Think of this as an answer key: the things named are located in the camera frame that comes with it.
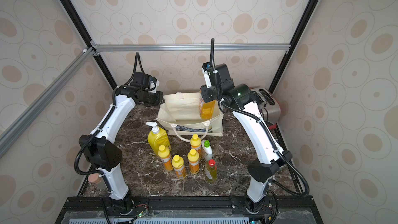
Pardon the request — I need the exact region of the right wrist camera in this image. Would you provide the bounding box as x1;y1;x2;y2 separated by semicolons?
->
202;62;234;90

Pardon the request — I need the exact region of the orange bottle yellow cap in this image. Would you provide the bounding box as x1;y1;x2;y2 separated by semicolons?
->
187;149;200;174
190;134;202;158
158;145;173;171
172;155;187;179

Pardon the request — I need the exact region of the yellow-green bottle red cap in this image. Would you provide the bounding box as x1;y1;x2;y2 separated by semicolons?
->
204;159;217;182

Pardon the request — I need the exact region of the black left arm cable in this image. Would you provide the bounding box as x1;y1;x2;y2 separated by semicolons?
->
73;51;147;176

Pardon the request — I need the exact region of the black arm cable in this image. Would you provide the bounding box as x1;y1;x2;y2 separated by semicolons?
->
73;51;147;176
210;38;311;197

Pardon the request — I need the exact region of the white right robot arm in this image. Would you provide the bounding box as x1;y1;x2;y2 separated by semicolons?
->
201;78;292;204

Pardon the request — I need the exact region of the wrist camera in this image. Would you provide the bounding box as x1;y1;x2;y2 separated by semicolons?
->
202;62;234;90
127;72;160;93

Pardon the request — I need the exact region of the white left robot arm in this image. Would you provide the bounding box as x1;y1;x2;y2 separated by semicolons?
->
74;84;165;200

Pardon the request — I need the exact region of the orange pump dish soap bottle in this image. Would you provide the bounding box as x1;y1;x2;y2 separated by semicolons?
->
199;92;216;120

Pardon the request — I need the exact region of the silver left side rail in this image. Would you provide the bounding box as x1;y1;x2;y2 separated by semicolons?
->
1;47;94;156

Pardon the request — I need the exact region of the yellow pump dish soap bottle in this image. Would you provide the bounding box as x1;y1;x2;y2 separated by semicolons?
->
146;122;172;156

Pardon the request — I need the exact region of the silver horizontal back rail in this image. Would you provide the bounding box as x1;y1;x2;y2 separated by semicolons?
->
93;43;291;52

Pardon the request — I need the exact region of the black base frame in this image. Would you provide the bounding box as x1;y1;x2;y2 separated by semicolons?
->
56;195;323;224

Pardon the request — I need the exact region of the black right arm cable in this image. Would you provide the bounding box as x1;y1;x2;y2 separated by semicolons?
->
210;38;311;197

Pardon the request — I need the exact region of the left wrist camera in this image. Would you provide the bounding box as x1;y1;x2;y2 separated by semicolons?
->
127;72;160;93

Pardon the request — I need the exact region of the red and silver toaster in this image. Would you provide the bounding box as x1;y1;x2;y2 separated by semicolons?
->
251;87;281;130

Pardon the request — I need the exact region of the white bottle green cap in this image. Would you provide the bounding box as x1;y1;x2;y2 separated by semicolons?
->
202;140;213;162

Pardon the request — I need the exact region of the cream starry night tote bag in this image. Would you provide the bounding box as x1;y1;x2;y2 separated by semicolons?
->
157;92;223;142

